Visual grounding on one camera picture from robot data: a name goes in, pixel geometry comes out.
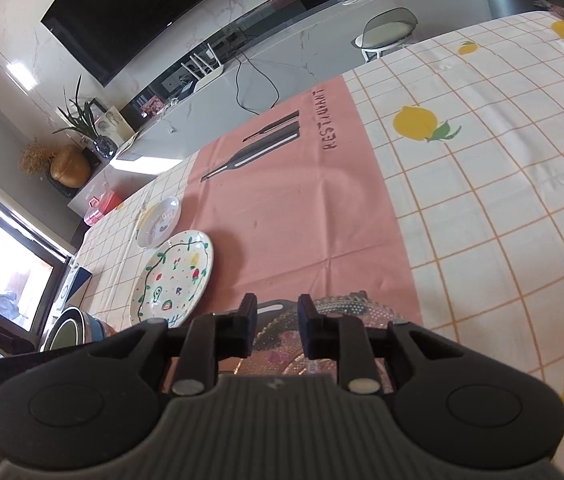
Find leafy plant in vase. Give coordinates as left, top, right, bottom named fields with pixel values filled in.
left=55, top=78, right=117, bottom=160

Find clear glass plate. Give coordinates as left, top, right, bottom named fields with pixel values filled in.
left=231, top=289, right=413, bottom=378

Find pink storage box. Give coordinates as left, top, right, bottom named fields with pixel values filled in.
left=84, top=190, right=122, bottom=226

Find checked lemon tablecloth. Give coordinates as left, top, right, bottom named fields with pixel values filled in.
left=39, top=8, right=564, bottom=456

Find white round stool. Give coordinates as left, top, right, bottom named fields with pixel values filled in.
left=351, top=8, right=419, bottom=63

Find small white saucer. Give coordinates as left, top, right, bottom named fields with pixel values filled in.
left=136, top=196, right=182, bottom=249

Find green ceramic bowl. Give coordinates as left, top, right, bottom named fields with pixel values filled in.
left=46, top=318, right=81, bottom=351

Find painted white ceramic plate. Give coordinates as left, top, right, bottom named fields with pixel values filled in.
left=130, top=230, right=215, bottom=328

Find dried yellow flowers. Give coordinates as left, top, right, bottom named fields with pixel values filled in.
left=17, top=141, right=55, bottom=176

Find white blue product box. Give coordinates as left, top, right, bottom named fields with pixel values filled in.
left=60, top=266, right=93, bottom=309

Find black television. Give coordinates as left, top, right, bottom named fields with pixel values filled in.
left=41, top=0, right=203, bottom=86

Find black power cable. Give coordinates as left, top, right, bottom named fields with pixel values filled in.
left=233, top=52, right=281, bottom=116

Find white wifi router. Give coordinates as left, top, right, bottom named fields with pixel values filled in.
left=180, top=44, right=224, bottom=93

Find brown round vase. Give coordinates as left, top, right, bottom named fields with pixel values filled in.
left=50, top=145, right=91, bottom=188

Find photo frame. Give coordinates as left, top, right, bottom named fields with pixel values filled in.
left=96, top=106, right=134, bottom=146

